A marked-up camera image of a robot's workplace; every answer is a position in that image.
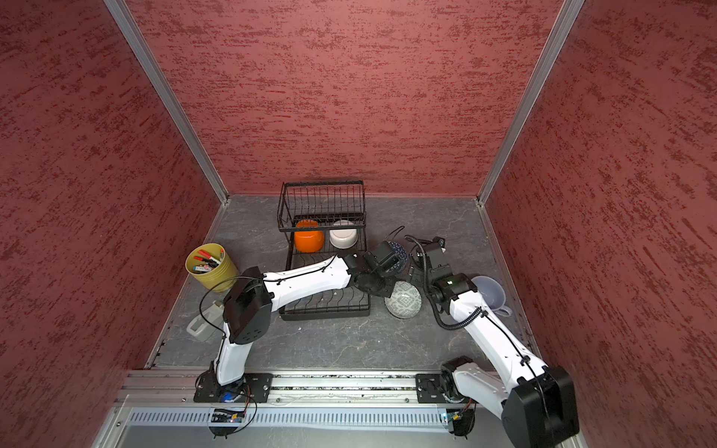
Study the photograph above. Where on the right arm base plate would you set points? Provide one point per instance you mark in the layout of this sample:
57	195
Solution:
436	388

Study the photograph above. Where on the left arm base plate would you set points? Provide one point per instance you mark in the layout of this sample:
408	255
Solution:
252	387

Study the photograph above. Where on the yellow utensil cup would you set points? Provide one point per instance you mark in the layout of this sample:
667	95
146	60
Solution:
218	279

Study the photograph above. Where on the orange plastic bowl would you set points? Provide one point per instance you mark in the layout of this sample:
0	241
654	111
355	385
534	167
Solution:
308	238

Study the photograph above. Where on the grey green patterned bowl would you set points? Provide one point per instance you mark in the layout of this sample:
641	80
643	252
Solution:
405	301

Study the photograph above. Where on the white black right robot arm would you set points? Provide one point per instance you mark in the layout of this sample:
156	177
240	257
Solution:
535	403

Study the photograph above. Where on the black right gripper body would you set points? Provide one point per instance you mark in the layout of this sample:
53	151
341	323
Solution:
417	272

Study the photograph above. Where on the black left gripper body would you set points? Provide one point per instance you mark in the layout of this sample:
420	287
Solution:
380	285

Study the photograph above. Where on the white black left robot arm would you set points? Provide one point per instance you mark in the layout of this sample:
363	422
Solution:
249	304

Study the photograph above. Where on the blue patterned bowl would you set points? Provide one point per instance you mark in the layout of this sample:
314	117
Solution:
401	260

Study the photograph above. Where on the light blue mug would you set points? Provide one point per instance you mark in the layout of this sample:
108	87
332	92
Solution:
494	295

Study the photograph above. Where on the white ceramic bowl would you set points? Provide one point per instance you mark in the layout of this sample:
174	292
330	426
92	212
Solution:
344	234

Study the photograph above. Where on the red handled tool in cup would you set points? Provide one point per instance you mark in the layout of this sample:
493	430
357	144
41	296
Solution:
206	258

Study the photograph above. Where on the black wire dish rack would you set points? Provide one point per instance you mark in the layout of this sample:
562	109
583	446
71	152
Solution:
328	206

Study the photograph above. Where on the aluminium front rail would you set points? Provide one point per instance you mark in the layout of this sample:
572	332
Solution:
289	388

